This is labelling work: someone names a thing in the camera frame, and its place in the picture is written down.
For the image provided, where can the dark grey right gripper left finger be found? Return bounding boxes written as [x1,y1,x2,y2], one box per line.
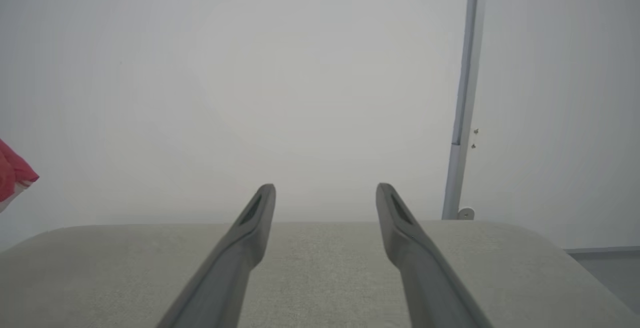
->
[157,183,277,328]

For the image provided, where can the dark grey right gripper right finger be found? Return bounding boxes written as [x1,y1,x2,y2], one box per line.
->
[375,182,493,328]

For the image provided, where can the red Bulls 23 jersey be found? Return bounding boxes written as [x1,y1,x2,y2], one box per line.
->
[0,139,40,214]

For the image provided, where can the dark wall baseboard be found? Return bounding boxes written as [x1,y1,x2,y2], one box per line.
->
[564,246,640,260]

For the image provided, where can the grey metal wall pole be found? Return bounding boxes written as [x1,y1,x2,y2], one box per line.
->
[441,0,488,220]

